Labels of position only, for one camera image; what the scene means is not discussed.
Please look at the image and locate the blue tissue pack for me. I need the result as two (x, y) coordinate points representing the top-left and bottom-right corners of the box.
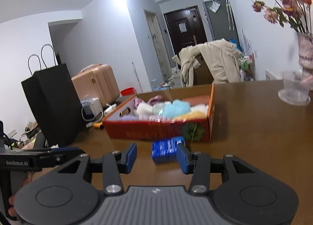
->
(151, 136), (185, 164)

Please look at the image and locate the light blue fluffy toy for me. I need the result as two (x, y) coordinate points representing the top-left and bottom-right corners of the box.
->
(162, 99), (191, 119)

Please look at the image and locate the orange pink sponge block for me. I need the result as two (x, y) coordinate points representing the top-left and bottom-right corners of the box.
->
(183, 95), (210, 106)

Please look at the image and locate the white plastic bag bundle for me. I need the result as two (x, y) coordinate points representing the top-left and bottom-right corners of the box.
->
(152, 102), (166, 116)

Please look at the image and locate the white round soft object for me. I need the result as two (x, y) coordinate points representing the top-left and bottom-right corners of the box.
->
(136, 102), (153, 116)

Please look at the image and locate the person left hand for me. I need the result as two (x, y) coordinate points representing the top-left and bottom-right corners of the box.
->
(8, 173), (32, 217)

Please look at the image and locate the cardboard box red orange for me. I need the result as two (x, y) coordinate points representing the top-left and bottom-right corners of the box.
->
(102, 84), (215, 143)

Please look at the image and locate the yellow fluffy toy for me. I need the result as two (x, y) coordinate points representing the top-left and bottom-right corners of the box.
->
(174, 110), (207, 120)

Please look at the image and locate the white plush toy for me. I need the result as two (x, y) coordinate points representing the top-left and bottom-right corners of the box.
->
(191, 104), (209, 115)

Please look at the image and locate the red plastic bucket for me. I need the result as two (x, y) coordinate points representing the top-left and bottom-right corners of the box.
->
(121, 87), (136, 97)

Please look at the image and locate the black paper bag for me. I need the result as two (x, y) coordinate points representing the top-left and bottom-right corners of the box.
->
(21, 43), (84, 148)

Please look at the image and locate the pink satin cloth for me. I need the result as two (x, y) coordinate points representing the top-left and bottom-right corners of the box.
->
(134, 95), (164, 108)

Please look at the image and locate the white mop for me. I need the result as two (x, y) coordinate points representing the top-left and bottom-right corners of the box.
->
(132, 62), (144, 93)

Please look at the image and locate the pink suitcase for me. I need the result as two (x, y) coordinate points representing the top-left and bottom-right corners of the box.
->
(72, 64), (120, 107)

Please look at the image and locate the blue pet feeding tray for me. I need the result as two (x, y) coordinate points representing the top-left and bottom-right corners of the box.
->
(152, 80), (174, 91)

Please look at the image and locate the brown wooden chair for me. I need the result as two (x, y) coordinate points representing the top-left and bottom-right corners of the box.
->
(194, 54), (214, 86)

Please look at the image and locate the white dog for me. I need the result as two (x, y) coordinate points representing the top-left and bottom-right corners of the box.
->
(167, 66), (181, 82)

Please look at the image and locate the beige coat on chair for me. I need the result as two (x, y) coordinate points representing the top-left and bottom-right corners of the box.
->
(172, 39), (242, 87)

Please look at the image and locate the white panel heater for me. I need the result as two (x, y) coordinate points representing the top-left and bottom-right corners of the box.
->
(265, 69), (282, 81)

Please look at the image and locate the clear plastic cup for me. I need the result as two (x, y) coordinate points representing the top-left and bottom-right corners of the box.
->
(277, 71), (312, 106)

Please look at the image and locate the dark entrance door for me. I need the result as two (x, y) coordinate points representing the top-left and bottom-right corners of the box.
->
(164, 6), (207, 55)

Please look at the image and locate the grey refrigerator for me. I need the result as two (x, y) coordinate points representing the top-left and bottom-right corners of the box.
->
(203, 0), (240, 45)

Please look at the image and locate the dried pink rose bouquet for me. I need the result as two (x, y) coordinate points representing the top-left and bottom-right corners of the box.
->
(251, 0), (312, 36)

